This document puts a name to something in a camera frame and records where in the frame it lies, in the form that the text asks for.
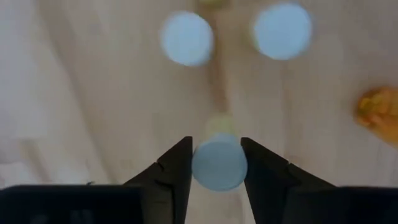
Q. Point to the slim orange pill bottle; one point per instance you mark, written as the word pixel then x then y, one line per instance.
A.
pixel 186 37

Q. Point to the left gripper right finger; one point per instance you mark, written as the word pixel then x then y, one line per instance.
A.
pixel 267 186

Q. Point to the tall yellow-green pill bottle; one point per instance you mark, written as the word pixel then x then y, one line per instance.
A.
pixel 219 161

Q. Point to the wide orange pill bottle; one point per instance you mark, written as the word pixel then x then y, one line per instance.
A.
pixel 377 112

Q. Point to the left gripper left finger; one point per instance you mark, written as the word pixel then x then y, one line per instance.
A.
pixel 168 186

